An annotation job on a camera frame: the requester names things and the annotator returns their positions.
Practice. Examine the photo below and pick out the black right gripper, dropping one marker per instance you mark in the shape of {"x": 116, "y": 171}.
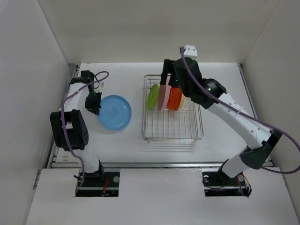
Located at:
{"x": 168, "y": 67}

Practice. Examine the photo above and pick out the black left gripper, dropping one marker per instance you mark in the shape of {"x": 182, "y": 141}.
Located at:
{"x": 94, "y": 108}

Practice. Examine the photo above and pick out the blue plate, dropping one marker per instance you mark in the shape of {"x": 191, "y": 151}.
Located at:
{"x": 115, "y": 112}

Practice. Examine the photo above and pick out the beige plate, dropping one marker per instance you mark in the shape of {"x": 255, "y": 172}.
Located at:
{"x": 182, "y": 102}

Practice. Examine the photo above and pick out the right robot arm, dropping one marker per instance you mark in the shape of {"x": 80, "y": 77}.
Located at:
{"x": 213, "y": 96}

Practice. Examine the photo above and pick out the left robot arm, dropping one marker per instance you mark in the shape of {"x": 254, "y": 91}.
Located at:
{"x": 69, "y": 129}

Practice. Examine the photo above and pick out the pink plate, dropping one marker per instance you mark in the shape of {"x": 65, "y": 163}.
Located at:
{"x": 164, "y": 91}

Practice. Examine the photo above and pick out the green plate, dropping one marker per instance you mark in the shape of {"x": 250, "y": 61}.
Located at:
{"x": 152, "y": 96}

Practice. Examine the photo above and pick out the orange translucent plate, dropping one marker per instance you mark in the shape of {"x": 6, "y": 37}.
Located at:
{"x": 174, "y": 100}

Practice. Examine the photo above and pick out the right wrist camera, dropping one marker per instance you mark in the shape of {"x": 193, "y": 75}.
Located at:
{"x": 189, "y": 51}

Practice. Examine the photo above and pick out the wire dish rack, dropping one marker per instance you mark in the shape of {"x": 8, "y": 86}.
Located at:
{"x": 184, "y": 125}

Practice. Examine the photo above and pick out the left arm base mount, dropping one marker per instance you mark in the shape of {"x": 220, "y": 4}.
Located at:
{"x": 102, "y": 183}

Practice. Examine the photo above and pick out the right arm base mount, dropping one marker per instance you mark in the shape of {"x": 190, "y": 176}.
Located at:
{"x": 219, "y": 185}

